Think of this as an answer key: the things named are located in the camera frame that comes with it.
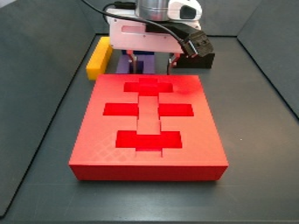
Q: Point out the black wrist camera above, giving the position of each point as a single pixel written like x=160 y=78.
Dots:
x=192 y=39

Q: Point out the red slotted board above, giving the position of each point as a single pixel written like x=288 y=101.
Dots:
x=148 y=131

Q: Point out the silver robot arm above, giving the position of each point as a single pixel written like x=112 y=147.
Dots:
x=155 y=11

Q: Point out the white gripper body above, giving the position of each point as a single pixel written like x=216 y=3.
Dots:
x=136 y=36

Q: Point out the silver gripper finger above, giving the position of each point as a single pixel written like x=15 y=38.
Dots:
x=132 y=61
x=172 y=60

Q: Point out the blue U-shaped block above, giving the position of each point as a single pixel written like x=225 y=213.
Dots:
x=139 y=52

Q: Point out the black angled fixture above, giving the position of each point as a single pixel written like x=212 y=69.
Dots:
x=196 y=62

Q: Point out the yellow long block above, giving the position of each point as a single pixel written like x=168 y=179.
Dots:
x=99 y=59

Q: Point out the purple U-shaped block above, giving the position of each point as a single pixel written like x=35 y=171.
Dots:
x=141 y=66

